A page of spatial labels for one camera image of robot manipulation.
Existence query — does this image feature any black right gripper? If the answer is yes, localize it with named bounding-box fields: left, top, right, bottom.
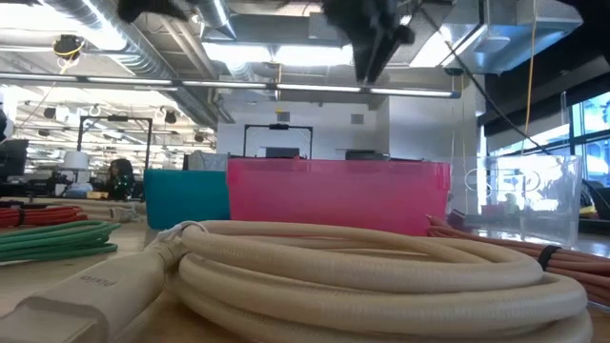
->
left=322, top=0, right=417, bottom=86

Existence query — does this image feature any red cable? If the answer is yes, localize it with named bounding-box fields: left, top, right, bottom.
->
left=0, top=204, right=90, bottom=229

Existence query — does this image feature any thick cream cable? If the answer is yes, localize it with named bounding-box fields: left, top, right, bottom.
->
left=0, top=219, right=595, bottom=343

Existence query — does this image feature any green cable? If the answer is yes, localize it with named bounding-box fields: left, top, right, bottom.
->
left=0, top=220, right=123, bottom=263

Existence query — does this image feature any salmon pink cable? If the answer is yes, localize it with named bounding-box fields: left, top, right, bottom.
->
left=425, top=214, right=610, bottom=309

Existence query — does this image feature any long ceiling light bar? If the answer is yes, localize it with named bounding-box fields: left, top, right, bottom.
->
left=0, top=71, right=462, bottom=100

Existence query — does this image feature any pink plastic bin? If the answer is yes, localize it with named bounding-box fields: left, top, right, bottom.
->
left=226, top=158, right=452, bottom=237

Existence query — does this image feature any white lamp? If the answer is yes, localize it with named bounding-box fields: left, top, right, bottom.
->
left=61, top=151, right=91, bottom=185

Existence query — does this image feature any person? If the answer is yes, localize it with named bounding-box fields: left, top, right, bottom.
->
left=105, top=158, right=138, bottom=201

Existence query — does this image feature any dark monitor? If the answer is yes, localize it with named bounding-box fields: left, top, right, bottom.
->
left=0, top=138, right=30, bottom=178

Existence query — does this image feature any teal plastic bin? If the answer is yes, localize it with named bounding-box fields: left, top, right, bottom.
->
left=142, top=169, right=231, bottom=231

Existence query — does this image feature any clear plastic bin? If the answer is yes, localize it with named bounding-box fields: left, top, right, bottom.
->
left=447, top=154, right=583, bottom=248

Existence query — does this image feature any yellow black ceiling cable reel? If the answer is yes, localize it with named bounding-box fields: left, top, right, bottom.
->
left=51, top=33, right=88, bottom=62

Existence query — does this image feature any black metal frame stand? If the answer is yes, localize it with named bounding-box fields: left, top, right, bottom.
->
left=242, top=123, right=315, bottom=160
left=75, top=114, right=153, bottom=172

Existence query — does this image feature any black hanging cable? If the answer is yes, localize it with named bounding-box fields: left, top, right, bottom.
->
left=417, top=3, right=610, bottom=211

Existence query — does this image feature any yellow hanging cord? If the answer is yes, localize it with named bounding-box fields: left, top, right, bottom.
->
left=520, top=0, right=539, bottom=149

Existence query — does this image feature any black cable tie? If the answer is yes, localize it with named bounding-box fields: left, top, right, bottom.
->
left=538, top=245, right=562, bottom=272

